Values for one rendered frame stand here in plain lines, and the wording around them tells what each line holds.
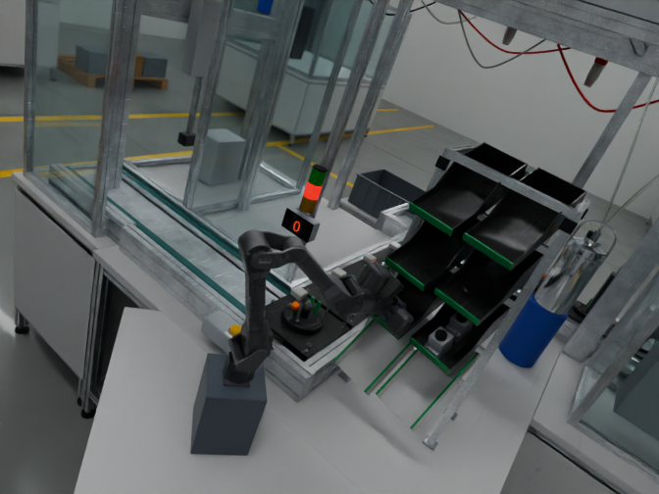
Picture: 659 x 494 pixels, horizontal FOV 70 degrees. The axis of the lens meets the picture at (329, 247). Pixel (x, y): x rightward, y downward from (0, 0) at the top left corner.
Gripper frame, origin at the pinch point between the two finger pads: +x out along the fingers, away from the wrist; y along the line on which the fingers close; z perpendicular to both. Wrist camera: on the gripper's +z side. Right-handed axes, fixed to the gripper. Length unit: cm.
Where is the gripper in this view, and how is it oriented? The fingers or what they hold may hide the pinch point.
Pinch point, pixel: (392, 304)
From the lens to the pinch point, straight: 126.3
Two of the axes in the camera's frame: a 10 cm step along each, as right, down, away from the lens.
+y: -5.6, -5.9, 5.9
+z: 5.2, -8.0, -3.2
